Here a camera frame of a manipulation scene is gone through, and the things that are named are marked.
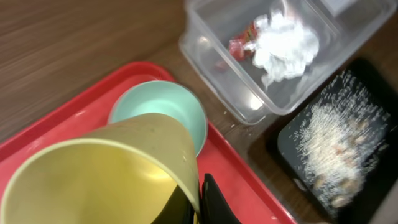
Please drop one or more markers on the pile of rice scraps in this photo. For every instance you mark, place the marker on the pile of rice scraps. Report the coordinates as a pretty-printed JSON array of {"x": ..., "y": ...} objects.
[{"x": 338, "y": 138}]

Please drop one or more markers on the crumpled white paper napkin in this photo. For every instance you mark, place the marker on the crumpled white paper napkin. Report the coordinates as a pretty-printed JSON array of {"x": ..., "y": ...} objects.
[{"x": 284, "y": 47}]

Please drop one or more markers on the black plastic tray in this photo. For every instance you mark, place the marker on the black plastic tray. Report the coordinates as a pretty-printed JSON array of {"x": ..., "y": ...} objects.
[{"x": 379, "y": 183}]

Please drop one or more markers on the clear plastic waste bin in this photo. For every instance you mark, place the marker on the clear plastic waste bin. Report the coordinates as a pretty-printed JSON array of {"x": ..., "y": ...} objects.
[{"x": 342, "y": 27}]

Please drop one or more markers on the red snack wrapper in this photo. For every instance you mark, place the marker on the red snack wrapper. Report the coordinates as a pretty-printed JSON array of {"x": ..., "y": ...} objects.
[{"x": 237, "y": 44}]

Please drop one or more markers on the green bowl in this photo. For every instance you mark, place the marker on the green bowl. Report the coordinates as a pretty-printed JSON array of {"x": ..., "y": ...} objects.
[{"x": 168, "y": 98}]

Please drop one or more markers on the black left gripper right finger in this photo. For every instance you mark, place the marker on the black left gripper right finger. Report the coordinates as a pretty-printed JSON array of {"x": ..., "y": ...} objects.
[{"x": 214, "y": 207}]

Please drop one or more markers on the yellow cup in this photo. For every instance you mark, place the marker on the yellow cup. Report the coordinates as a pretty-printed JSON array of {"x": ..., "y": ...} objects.
[{"x": 122, "y": 173}]

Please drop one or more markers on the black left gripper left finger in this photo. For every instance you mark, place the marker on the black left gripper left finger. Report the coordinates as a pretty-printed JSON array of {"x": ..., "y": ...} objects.
[{"x": 177, "y": 210}]

